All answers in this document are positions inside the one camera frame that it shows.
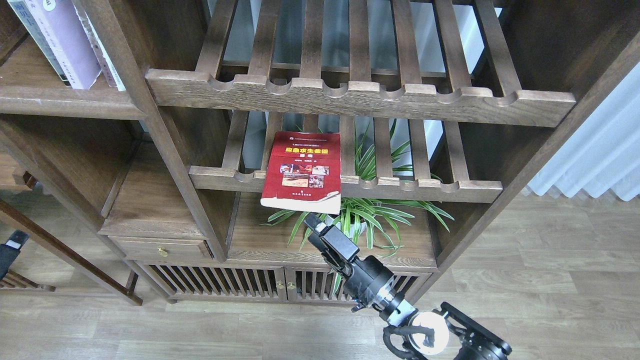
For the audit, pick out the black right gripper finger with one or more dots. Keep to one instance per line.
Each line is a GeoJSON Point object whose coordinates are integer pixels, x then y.
{"type": "Point", "coordinates": [334, 246]}

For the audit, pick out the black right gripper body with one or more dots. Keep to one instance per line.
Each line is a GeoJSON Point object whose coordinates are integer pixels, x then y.
{"type": "Point", "coordinates": [370, 284]}

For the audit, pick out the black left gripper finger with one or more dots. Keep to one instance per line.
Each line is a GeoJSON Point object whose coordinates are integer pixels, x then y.
{"type": "Point", "coordinates": [10, 249]}

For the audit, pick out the red paperback book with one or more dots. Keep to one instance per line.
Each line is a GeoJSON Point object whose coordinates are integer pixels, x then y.
{"type": "Point", "coordinates": [304, 173]}

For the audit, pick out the white and lilac book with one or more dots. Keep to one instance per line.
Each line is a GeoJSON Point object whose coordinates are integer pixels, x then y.
{"type": "Point", "coordinates": [66, 37]}

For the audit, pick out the yellow and black thick book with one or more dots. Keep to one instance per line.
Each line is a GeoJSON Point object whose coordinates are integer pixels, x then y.
{"type": "Point", "coordinates": [21, 10]}

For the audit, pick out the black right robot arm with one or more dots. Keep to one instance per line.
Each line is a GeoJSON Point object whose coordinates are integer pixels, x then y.
{"type": "Point", "coordinates": [410, 334]}

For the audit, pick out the white plant pot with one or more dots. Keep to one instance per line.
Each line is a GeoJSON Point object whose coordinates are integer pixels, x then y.
{"type": "Point", "coordinates": [354, 229]}

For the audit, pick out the green spider plant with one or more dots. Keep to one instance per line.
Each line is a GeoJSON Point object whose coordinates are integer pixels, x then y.
{"type": "Point", "coordinates": [369, 210]}

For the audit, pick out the dark wooden side furniture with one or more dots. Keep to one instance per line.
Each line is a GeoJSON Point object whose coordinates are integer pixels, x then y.
{"type": "Point", "coordinates": [15, 282]}

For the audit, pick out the brass drawer knob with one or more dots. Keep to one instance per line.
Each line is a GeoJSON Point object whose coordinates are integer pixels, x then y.
{"type": "Point", "coordinates": [162, 252]}

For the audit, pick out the dark wooden bookshelf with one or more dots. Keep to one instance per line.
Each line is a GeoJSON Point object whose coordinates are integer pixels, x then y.
{"type": "Point", "coordinates": [484, 90]}

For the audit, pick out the standing book with pink spine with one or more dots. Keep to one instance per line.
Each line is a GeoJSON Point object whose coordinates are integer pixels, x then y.
{"type": "Point", "coordinates": [107, 66]}

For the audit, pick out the white curtain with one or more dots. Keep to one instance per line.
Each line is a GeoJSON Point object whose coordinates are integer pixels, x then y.
{"type": "Point", "coordinates": [603, 155]}

